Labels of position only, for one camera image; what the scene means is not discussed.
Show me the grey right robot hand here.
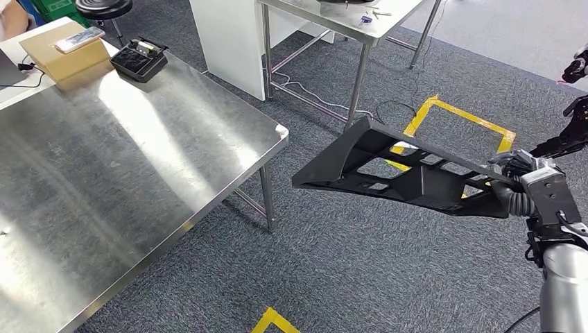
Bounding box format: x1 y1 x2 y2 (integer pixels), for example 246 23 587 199
487 147 551 186

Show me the black plastic car part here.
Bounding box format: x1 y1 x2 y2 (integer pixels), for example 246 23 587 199
291 116 518 219

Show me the stainless steel workbench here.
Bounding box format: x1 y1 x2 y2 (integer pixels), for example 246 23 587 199
0 39 291 333

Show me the black humanoid robot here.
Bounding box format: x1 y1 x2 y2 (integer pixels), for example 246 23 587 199
529 42 588 160

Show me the yellow floor tape square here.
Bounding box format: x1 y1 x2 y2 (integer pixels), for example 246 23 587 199
251 307 303 333
385 95 517 199

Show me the stainless steel table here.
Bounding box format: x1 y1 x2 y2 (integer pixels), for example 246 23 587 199
258 0 443 133

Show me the black remote controller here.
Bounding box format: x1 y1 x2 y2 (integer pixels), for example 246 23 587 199
110 36 169 84

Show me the black round stool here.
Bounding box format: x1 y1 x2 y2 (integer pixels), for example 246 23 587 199
76 0 134 47

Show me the smartphone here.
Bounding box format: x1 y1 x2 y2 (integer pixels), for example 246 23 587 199
53 26 107 55

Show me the brown cardboard box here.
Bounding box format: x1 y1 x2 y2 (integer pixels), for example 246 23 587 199
19 22 114 85

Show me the green plastic crate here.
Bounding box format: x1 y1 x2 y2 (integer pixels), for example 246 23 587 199
29 0 93 29

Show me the blue plastic bin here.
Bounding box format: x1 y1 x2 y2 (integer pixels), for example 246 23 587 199
16 0 47 27

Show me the grey laptop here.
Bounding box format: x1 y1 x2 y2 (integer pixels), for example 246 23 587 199
0 48 28 89

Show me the person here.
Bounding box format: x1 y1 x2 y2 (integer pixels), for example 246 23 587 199
0 0 29 42

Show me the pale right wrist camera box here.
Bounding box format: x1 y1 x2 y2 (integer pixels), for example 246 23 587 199
520 166 583 227

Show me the thin black floor cable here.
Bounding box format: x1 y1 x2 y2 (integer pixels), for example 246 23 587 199
374 100 419 126

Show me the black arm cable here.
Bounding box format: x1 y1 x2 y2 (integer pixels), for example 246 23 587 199
503 211 588 333

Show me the white floor cable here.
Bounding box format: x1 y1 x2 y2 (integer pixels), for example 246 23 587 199
270 71 375 118

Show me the black charger cable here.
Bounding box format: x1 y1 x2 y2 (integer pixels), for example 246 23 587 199
0 55 47 90

